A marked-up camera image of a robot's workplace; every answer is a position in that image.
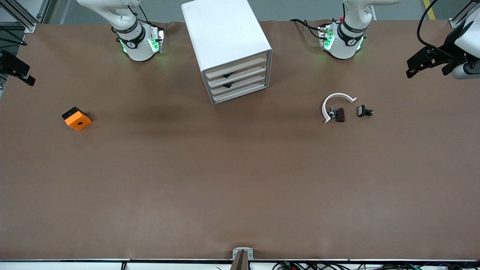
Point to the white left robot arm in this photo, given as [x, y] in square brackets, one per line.
[343, 47]

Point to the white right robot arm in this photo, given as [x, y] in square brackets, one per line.
[138, 45]

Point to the white drawer of red button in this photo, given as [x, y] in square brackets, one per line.
[243, 74]

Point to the white drawer of green button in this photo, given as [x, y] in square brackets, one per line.
[243, 83]

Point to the white lowest drawer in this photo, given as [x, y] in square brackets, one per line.
[243, 91]

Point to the white drawer cabinet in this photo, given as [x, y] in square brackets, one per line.
[221, 30]

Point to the small black clip component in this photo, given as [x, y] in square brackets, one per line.
[362, 111]

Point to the orange box with round hole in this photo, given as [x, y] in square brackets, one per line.
[77, 120]

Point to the dark brown small block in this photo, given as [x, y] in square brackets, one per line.
[340, 115]

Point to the small metallic connector part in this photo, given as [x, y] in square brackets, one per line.
[332, 112]

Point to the brown table mat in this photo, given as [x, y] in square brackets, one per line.
[240, 168]

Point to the aluminium frame profile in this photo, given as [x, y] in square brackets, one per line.
[455, 22]
[26, 23]

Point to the grey metal bracket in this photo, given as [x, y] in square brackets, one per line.
[234, 252]

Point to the dark camera post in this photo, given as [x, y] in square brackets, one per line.
[240, 262]

